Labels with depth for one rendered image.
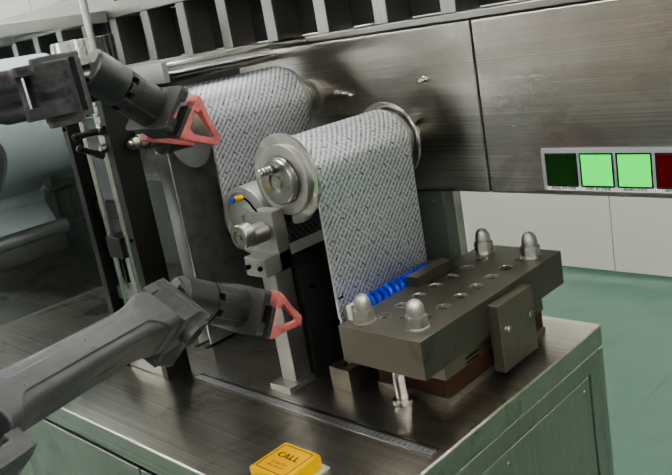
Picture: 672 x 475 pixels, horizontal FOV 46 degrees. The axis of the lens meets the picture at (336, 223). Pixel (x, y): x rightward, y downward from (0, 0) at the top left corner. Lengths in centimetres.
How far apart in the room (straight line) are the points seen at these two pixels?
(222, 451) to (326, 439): 16
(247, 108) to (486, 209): 305
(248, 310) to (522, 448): 47
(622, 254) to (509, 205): 64
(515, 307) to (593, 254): 288
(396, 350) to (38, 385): 55
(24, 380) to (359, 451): 53
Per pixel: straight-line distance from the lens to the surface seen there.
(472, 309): 120
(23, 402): 75
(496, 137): 138
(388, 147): 133
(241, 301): 110
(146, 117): 109
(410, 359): 114
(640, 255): 403
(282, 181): 123
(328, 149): 124
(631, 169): 127
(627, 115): 126
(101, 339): 86
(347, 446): 115
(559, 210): 414
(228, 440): 124
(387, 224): 133
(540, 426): 131
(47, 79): 101
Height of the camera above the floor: 148
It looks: 14 degrees down
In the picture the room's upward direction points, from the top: 10 degrees counter-clockwise
